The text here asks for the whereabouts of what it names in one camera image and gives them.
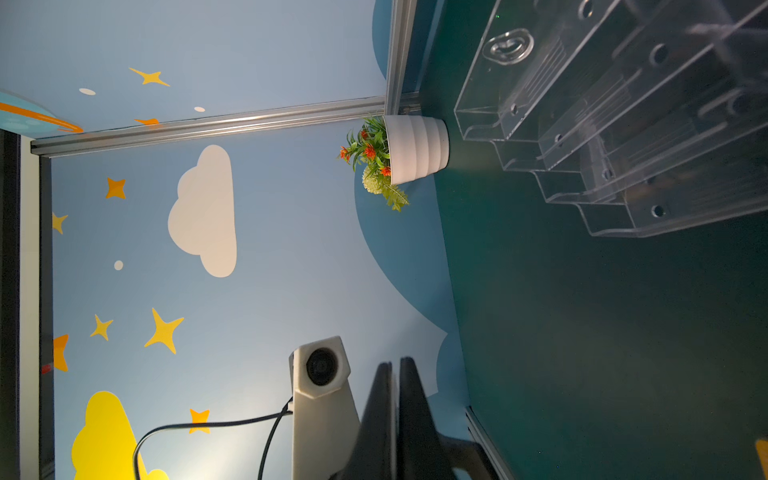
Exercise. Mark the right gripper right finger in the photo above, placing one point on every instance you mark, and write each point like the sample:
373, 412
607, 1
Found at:
420, 454

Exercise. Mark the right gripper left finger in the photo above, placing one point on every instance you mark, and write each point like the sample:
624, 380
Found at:
374, 452

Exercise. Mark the clear plastic organizer tray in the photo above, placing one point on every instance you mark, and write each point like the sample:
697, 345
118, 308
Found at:
649, 117

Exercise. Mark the aluminium frame rear bar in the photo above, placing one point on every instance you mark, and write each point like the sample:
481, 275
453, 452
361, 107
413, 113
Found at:
401, 28

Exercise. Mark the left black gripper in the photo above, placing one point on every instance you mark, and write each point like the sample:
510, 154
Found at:
469, 457

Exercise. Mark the aluminium frame left post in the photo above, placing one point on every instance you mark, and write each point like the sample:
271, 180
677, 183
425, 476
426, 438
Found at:
209, 127

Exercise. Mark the potted flower plant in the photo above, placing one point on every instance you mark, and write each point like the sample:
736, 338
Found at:
392, 150

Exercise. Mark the yellow leather card holder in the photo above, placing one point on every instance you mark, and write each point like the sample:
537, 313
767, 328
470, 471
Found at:
761, 447

